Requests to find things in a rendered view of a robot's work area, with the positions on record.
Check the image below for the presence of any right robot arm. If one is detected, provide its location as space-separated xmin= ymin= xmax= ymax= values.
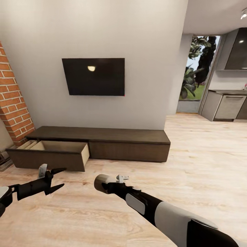
xmin=102 ymin=175 xmax=247 ymax=247

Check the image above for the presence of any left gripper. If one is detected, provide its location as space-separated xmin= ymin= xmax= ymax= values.
xmin=30 ymin=168 xmax=67 ymax=196

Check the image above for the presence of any pillar candle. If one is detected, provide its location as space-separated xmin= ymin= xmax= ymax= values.
xmin=94 ymin=174 xmax=116 ymax=194

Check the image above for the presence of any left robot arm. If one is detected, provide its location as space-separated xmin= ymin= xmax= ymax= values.
xmin=0 ymin=164 xmax=67 ymax=217

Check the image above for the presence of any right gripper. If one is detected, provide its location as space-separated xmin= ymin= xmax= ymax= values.
xmin=102 ymin=182 xmax=126 ymax=197

